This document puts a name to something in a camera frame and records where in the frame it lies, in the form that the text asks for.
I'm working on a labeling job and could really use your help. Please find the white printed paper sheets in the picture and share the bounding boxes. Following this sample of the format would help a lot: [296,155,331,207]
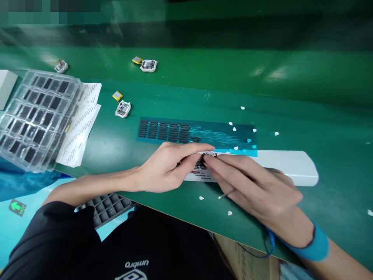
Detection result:
[54,82,103,168]

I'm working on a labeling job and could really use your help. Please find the person's right hand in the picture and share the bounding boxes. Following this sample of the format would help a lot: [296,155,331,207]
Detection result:
[201,154,304,231]

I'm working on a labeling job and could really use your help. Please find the white device with yellow battery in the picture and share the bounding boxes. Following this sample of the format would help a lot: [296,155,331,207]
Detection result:
[112,90,131,118]
[131,56,158,73]
[54,59,70,74]

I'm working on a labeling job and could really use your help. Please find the long white plastic bar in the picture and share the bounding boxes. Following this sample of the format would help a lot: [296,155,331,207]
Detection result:
[183,150,319,187]

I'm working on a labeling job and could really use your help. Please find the stack of clear plastic trays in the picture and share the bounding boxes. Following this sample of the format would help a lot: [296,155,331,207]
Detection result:
[0,69,82,174]

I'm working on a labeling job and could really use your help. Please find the blue sheet of black pads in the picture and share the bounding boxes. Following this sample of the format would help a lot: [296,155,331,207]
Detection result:
[135,116,259,158]

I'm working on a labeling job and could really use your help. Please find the white box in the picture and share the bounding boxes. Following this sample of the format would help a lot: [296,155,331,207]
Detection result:
[0,70,19,111]

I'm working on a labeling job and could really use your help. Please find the green arrow floor sticker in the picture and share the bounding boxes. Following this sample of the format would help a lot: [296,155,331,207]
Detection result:
[8,199,27,217]

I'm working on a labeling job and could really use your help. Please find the person's left hand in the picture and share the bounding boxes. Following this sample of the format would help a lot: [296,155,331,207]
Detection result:
[137,142,216,193]

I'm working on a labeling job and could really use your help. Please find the small white electronic device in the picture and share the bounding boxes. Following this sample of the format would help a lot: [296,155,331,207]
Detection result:
[176,151,218,173]

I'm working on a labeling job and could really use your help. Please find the blue coiled cable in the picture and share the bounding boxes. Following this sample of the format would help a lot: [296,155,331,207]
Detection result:
[235,227,281,259]

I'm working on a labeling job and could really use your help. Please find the person's body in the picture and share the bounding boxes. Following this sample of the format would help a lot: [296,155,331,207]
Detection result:
[0,201,237,280]

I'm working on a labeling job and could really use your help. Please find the scattered white sticker scraps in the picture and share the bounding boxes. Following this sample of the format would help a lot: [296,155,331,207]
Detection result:
[199,106,373,217]

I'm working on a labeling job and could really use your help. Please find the cardboard box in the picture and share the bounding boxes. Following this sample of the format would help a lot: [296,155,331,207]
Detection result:
[213,233,317,280]

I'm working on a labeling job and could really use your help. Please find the grey grid tray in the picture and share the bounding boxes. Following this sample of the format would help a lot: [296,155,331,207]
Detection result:
[75,192,136,231]

